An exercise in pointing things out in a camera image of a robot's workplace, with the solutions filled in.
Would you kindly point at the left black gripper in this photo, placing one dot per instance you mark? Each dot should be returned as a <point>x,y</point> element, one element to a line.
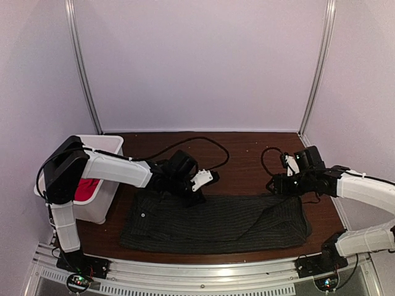
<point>194,201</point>

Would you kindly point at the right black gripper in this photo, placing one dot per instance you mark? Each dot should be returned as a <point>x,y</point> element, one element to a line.
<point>280,187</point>

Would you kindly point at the dark pinstriped shirt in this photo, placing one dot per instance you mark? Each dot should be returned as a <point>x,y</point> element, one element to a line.
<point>223,224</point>

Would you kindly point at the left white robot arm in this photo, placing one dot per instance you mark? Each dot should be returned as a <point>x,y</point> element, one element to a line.
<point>137,172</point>

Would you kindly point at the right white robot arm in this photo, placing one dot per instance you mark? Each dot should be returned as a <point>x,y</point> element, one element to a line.
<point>306,172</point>

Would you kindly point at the white plastic laundry bin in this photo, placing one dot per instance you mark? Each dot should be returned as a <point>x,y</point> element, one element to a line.
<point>95,197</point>

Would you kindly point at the red garment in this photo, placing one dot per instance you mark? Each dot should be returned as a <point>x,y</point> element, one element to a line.
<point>85,189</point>

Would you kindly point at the right round circuit board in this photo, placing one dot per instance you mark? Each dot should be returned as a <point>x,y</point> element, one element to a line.
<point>327,283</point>

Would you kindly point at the round circuit board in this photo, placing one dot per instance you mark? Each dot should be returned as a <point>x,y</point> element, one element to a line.
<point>77,283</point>
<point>327,283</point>

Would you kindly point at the left round circuit board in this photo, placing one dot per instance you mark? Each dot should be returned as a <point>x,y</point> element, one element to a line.
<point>77,283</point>

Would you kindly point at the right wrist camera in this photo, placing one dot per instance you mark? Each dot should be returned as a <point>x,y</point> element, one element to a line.
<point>290,164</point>

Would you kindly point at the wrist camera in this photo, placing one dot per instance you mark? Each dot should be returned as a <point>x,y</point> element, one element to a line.
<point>203,178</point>
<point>290,164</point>

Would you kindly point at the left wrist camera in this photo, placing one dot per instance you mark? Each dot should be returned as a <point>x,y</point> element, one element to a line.
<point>203,178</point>

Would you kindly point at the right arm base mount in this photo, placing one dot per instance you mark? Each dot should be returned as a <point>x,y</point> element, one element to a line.
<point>327,261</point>

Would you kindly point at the front aluminium rail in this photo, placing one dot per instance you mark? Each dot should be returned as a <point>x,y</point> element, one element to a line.
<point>274,277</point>

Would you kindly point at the right aluminium frame post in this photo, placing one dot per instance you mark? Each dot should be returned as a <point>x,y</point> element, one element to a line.
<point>327,33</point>

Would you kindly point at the aluminium frame post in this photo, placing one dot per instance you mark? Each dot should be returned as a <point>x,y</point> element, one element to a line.
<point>80,63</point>
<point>327,33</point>

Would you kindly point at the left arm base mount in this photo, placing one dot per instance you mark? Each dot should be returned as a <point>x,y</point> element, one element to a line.
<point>82,264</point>

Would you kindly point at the left aluminium frame post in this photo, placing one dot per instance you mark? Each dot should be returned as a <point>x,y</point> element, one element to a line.
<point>80,63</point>

